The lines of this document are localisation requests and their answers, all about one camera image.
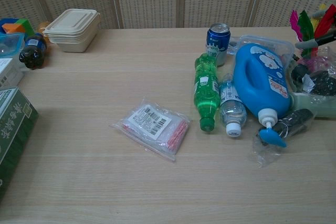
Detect robot right five-finger hand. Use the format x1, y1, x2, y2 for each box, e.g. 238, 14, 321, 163
295, 10, 336, 49

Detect colourful feather shuttlecock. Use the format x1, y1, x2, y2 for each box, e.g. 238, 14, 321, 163
289, 3, 336, 58

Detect blue-edged clear zip bag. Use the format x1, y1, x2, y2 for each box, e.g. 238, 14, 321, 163
237, 34, 297, 71

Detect black object in crinkled bag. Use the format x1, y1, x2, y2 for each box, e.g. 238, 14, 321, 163
292, 65, 336, 97

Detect pale green box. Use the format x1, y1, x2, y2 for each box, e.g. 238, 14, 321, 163
289, 92, 336, 119

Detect blue detergent pump bottle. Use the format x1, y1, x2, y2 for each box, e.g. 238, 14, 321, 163
233, 42, 291, 148

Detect black remote-shaped device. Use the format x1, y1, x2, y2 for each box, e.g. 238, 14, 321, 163
259, 108, 315, 141

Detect blue drink can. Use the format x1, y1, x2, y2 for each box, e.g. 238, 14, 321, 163
205, 23, 231, 68

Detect clear plastic water bottle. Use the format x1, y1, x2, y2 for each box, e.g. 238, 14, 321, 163
218, 73, 248, 138

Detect green plastic soda bottle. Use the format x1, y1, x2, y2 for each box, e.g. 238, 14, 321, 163
194, 53, 220, 132

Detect clear plastic bag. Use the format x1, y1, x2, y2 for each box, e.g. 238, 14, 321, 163
253, 118, 315, 169

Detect zip bag with red strips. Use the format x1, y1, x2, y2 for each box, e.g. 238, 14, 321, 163
110, 98, 191, 163

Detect stack of beige lunch boxes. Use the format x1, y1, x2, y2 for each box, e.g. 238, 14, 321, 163
43, 8, 101, 53

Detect small cola bottle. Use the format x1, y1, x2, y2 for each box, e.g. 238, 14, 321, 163
18, 33, 47, 70

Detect colourful building blocks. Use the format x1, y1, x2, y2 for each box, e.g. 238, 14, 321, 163
0, 17, 35, 39

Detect blue clear plastic container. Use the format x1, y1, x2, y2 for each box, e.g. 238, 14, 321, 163
0, 32, 26, 65

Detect small white cardboard box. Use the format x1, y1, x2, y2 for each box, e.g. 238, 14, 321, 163
0, 57, 25, 89

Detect green tea box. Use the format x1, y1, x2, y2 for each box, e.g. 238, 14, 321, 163
0, 85, 39, 201

